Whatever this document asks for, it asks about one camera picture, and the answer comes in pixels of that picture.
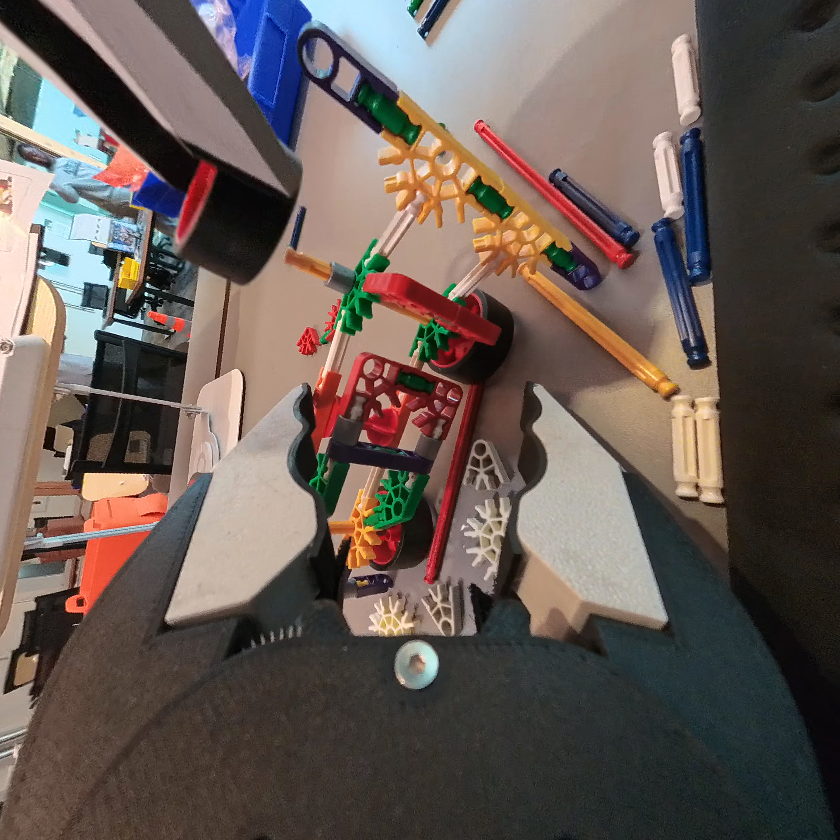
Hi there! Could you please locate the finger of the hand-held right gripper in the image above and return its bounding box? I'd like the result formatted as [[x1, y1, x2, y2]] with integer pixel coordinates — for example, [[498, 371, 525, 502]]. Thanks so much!
[[62, 0, 305, 198], [0, 0, 198, 188]]

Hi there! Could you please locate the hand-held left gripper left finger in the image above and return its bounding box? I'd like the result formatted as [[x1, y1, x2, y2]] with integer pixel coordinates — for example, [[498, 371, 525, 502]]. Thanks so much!
[[164, 382, 342, 627]]

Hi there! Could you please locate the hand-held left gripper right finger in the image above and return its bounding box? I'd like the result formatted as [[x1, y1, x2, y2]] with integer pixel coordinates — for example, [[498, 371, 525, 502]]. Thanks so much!
[[505, 382, 670, 641]]

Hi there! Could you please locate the purple connector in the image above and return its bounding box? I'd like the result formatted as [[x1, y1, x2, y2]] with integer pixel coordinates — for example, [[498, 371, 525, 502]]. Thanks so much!
[[561, 244, 601, 291], [297, 21, 388, 126]]

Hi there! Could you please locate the black wheel red hub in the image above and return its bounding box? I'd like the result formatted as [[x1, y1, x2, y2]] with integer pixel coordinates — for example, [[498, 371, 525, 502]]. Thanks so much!
[[172, 159, 304, 286], [367, 492, 437, 573], [430, 289, 516, 386]]

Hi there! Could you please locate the yellow rod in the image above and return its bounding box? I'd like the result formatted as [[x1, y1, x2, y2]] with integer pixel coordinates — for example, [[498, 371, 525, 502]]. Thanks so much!
[[525, 269, 679, 398], [283, 246, 368, 283]]

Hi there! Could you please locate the green fan connector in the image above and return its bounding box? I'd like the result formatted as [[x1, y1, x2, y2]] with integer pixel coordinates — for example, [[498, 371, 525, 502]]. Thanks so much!
[[408, 315, 460, 365]]

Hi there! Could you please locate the yellow connector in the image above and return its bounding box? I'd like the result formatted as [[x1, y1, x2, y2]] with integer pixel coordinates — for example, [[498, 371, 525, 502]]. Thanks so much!
[[472, 203, 575, 277], [377, 95, 506, 227]]

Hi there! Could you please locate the white rod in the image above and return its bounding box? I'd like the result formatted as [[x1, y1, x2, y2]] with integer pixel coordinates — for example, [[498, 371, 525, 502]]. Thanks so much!
[[671, 33, 702, 127], [453, 262, 500, 299], [653, 131, 685, 219]]

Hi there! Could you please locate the red and green toy model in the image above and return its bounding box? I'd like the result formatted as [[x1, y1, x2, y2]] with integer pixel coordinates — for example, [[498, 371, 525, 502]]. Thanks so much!
[[282, 20, 601, 601]]

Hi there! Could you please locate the blue storage bin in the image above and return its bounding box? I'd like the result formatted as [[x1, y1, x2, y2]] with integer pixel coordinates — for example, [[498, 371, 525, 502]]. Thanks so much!
[[233, 0, 312, 148]]

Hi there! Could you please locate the light grey wedge connector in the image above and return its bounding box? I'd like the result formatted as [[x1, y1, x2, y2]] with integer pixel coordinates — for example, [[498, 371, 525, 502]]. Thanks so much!
[[420, 581, 466, 634], [462, 438, 511, 492]]

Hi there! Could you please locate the white document stand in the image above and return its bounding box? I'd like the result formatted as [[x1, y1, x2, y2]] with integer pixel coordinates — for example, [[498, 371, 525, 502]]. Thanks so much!
[[0, 157, 247, 631]]

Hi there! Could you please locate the pair of white rods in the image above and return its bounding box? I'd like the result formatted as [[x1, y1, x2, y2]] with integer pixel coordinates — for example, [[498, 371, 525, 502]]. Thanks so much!
[[671, 394, 725, 505]]

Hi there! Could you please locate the black perforated panel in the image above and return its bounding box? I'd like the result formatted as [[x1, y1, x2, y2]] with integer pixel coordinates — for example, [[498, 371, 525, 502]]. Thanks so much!
[[696, 0, 840, 788]]

